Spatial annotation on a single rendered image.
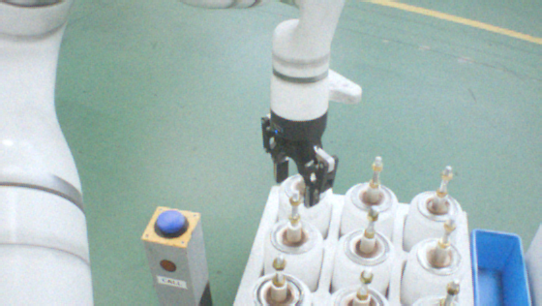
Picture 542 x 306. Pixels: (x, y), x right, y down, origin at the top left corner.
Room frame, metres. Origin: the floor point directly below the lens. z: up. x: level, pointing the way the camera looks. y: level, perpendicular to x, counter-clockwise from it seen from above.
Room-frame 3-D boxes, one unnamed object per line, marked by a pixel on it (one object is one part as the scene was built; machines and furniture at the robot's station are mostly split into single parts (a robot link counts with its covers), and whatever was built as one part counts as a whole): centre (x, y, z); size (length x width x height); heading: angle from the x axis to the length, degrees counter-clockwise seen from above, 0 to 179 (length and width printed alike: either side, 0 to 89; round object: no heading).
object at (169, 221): (0.52, 0.15, 0.32); 0.04 x 0.04 x 0.02
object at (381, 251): (0.53, -0.15, 0.25); 0.08 x 0.08 x 0.01
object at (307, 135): (0.55, -0.04, 0.46); 0.08 x 0.08 x 0.09
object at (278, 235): (0.56, -0.04, 0.25); 0.08 x 0.08 x 0.01
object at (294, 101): (0.57, -0.05, 0.53); 0.11 x 0.09 x 0.06; 127
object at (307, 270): (0.55, -0.04, 0.16); 0.10 x 0.10 x 0.18
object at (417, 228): (0.62, -0.29, 0.16); 0.10 x 0.10 x 0.18
